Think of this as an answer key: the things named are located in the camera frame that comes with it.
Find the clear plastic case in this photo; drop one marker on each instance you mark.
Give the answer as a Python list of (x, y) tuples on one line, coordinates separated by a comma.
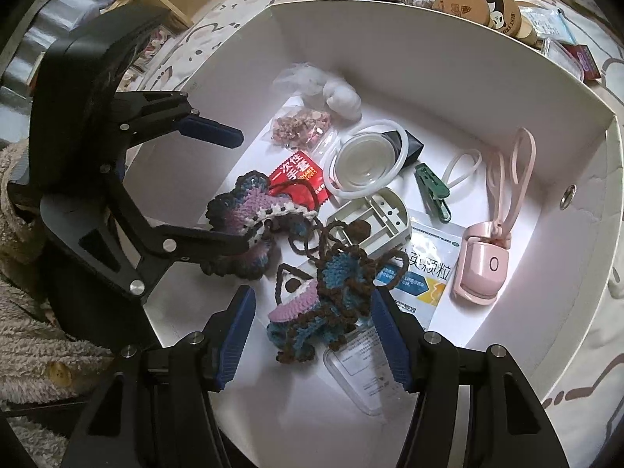
[(560, 56)]

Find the small black triangular packet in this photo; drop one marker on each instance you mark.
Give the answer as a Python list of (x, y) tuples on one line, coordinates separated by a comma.
[(412, 144)]

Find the clear plastic card holder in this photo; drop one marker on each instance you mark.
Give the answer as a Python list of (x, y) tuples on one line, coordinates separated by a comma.
[(360, 375)]

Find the white cardboard box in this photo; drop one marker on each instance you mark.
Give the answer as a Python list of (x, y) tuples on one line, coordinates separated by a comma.
[(487, 107)]

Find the green plastic clip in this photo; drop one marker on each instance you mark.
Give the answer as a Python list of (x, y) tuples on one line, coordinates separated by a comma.
[(431, 190)]

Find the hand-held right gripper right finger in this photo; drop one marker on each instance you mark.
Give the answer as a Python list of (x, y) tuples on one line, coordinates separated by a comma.
[(390, 341)]

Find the purple crochet piece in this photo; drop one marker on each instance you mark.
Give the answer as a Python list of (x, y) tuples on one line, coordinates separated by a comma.
[(243, 214)]

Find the pink handheld fan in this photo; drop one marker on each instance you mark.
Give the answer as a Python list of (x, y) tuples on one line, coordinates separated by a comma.
[(482, 263)]

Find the pile of pink snack packets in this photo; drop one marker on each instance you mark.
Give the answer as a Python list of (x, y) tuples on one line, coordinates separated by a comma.
[(146, 58)]

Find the white cotton in plastic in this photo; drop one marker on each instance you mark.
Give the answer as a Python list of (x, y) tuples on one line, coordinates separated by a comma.
[(336, 90)]

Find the beige fleece robe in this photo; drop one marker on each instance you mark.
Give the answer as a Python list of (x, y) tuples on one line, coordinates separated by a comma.
[(48, 351)]

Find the red printed packet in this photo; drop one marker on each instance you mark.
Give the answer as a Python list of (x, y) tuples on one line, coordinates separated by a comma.
[(297, 173)]

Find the bag of pink beads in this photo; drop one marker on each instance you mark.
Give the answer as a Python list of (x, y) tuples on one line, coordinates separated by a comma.
[(302, 126)]

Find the grey plastic frame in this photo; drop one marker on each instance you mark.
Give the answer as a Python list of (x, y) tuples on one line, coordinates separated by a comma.
[(380, 219)]

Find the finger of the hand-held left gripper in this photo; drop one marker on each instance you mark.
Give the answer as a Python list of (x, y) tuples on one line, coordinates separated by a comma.
[(195, 243), (214, 131)]

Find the white blue medicine sachet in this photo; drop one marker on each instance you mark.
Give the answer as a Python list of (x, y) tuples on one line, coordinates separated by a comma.
[(434, 263)]

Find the round cork coaster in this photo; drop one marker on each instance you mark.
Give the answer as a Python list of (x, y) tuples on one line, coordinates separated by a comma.
[(456, 4)]

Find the blue brown crochet piece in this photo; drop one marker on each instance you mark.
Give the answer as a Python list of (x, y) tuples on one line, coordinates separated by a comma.
[(336, 273)]

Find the wooden bedside shelf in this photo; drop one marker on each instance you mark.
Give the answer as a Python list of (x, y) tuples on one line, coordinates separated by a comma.
[(165, 0)]

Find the round figure print coaster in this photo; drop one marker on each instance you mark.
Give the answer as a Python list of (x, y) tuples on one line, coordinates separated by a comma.
[(499, 9)]

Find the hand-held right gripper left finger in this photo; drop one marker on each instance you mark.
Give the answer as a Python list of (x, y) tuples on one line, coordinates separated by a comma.
[(239, 331)]

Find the blue white packet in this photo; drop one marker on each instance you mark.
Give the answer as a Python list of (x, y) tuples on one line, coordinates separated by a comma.
[(553, 24)]

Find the small red box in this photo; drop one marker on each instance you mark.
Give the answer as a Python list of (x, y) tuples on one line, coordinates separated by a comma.
[(585, 61)]

